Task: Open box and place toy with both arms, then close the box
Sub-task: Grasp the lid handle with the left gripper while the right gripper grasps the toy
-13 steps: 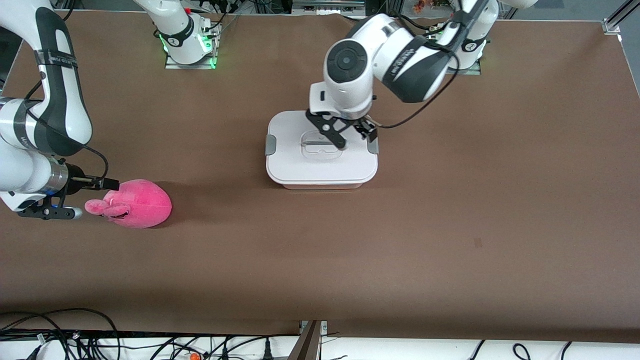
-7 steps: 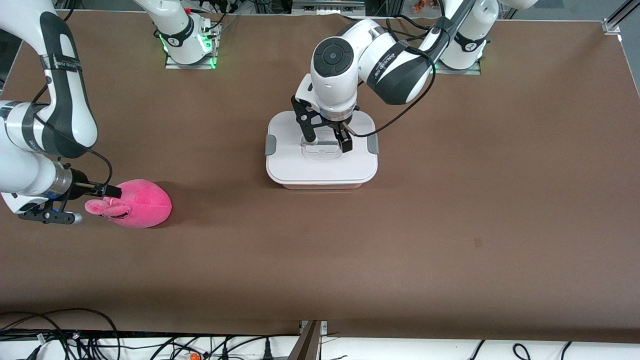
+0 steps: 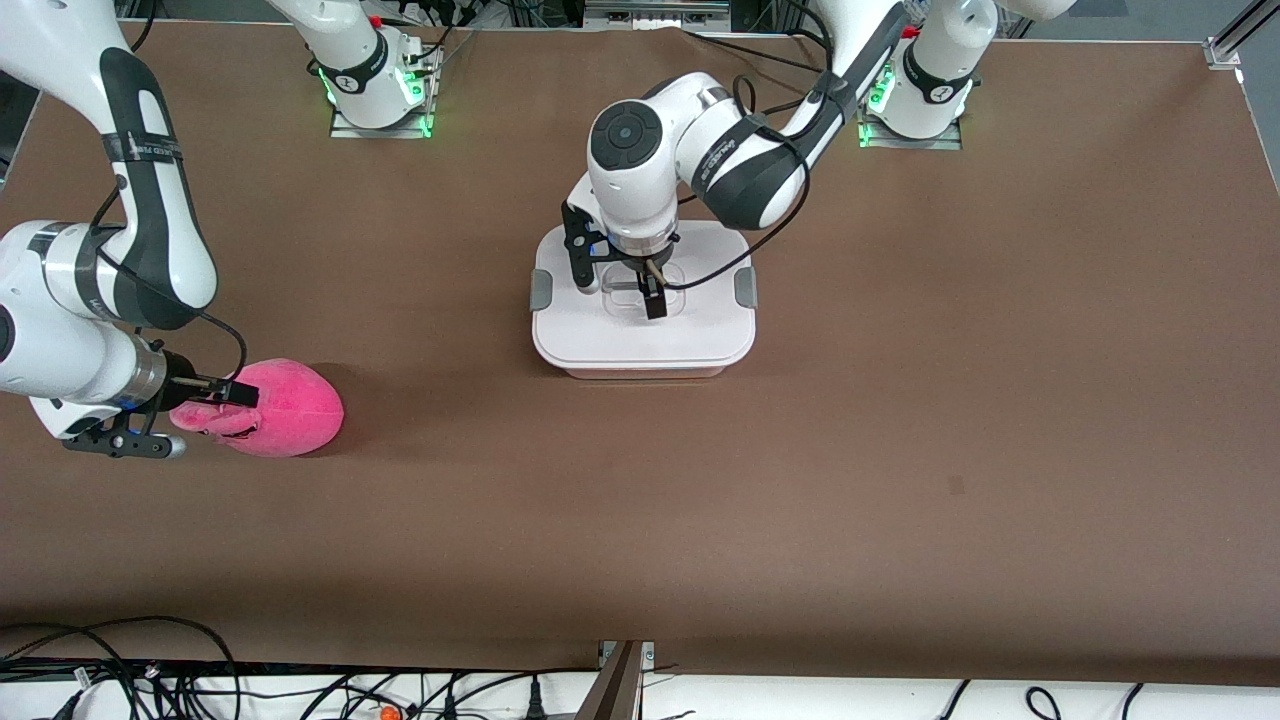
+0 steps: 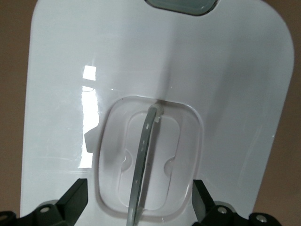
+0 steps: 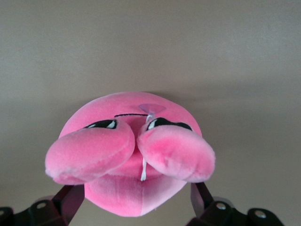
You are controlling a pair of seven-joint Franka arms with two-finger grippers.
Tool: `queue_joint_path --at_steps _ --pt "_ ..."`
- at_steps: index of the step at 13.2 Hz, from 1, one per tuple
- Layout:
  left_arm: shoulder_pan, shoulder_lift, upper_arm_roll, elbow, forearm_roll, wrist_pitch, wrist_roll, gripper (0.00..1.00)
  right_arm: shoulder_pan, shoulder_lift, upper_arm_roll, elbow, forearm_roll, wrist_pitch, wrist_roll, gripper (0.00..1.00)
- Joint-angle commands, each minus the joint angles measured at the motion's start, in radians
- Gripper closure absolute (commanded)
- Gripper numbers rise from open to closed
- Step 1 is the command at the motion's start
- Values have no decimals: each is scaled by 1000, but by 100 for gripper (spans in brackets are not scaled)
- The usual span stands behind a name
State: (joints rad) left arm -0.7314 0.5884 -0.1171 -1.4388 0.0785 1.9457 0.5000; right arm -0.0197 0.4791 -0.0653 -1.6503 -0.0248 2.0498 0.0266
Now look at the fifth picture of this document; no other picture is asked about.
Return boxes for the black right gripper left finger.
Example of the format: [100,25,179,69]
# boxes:
[0,185,86,226]

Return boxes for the pink plush toy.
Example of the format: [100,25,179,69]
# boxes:
[44,91,216,218]

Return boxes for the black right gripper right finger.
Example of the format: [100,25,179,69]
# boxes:
[187,182,283,226]

